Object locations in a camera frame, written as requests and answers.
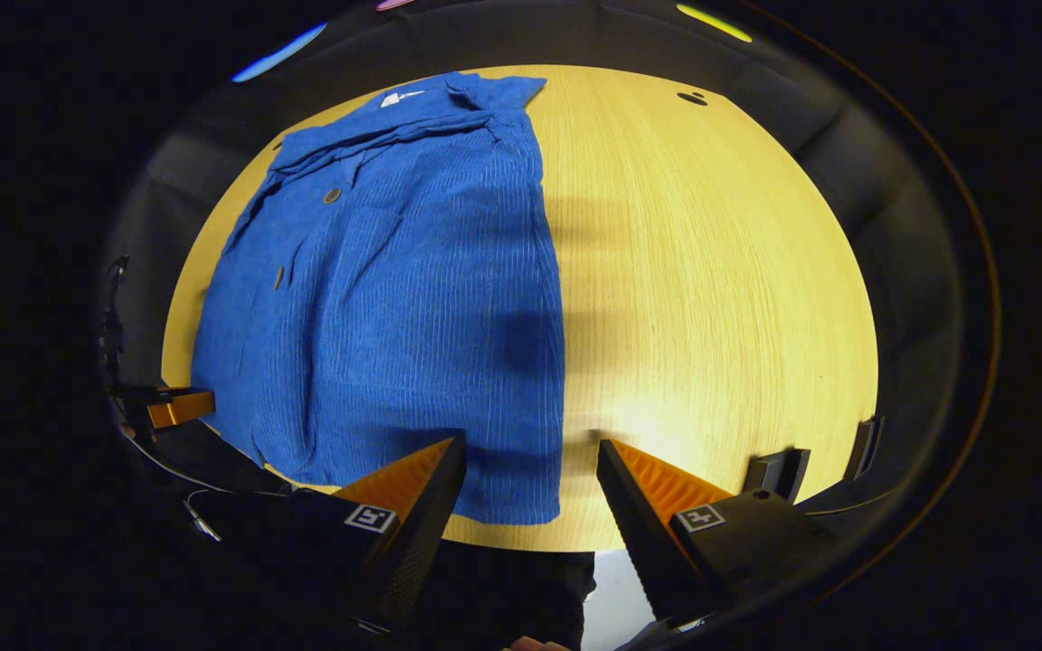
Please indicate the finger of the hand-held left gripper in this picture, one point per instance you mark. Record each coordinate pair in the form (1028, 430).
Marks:
(182, 407)

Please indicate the person's dark trousers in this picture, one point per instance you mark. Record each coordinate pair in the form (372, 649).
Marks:
(521, 597)

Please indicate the black table bracket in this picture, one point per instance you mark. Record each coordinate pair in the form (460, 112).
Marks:
(774, 472)
(865, 448)

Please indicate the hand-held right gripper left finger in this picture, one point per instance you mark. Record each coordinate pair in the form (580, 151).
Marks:
(421, 542)

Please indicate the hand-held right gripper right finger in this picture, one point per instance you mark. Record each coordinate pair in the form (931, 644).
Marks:
(634, 533)

